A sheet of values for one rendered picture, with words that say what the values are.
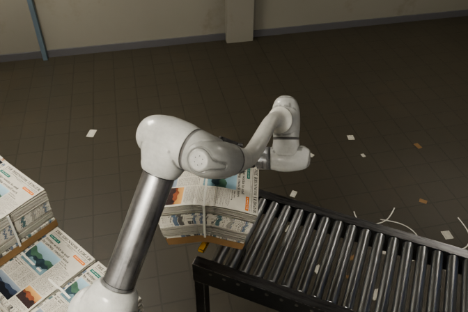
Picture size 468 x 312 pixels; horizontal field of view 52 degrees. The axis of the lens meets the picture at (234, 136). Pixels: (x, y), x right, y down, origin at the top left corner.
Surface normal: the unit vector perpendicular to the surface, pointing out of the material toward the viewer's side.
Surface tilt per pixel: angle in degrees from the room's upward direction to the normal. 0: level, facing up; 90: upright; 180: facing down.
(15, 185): 1
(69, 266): 1
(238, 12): 90
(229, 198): 12
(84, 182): 0
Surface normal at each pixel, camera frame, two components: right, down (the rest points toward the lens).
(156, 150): -0.47, 0.01
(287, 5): 0.22, 0.61
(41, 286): 0.01, -0.79
